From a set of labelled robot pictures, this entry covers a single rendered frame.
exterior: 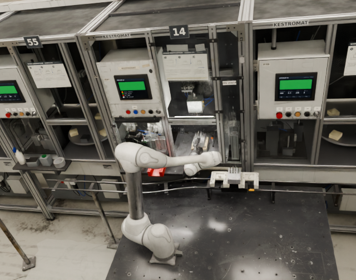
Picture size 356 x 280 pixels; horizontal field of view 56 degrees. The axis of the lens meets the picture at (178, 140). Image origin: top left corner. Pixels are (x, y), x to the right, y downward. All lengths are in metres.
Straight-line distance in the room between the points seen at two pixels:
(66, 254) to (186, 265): 1.59
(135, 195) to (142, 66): 0.87
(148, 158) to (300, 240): 1.22
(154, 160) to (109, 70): 0.80
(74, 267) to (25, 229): 0.86
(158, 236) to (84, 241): 1.54
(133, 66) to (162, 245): 1.23
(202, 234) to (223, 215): 0.23
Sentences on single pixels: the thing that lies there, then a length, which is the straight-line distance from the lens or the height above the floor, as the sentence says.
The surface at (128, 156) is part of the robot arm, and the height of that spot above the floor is 1.47.
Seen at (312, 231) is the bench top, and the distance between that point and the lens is 2.62.
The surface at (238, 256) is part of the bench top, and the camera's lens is 2.46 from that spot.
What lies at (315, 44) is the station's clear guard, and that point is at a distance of 2.26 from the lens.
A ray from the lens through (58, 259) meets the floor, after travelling 3.69.
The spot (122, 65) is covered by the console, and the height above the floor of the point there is 1.80.
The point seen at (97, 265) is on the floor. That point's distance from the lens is 3.48.
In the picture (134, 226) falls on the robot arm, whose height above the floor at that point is 0.94.
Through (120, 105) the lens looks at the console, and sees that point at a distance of 2.60.
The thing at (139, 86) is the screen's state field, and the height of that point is 1.64.
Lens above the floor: 2.73
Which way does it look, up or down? 37 degrees down
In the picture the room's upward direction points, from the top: 10 degrees counter-clockwise
